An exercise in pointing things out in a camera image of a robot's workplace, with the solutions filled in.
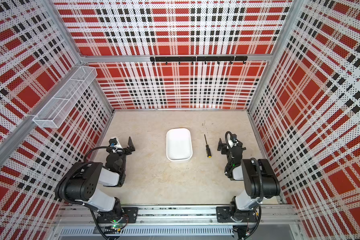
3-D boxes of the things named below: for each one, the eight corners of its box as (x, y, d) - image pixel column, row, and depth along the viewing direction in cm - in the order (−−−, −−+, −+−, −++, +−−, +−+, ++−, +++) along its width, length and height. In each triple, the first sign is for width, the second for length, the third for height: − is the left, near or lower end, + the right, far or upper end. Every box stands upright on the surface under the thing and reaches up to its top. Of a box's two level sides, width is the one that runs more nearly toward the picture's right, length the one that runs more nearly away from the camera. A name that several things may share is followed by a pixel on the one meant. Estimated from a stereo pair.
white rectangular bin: (164, 163, 94) (163, 158, 89) (168, 133, 109) (167, 128, 104) (192, 163, 94) (192, 158, 89) (191, 133, 109) (191, 128, 104)
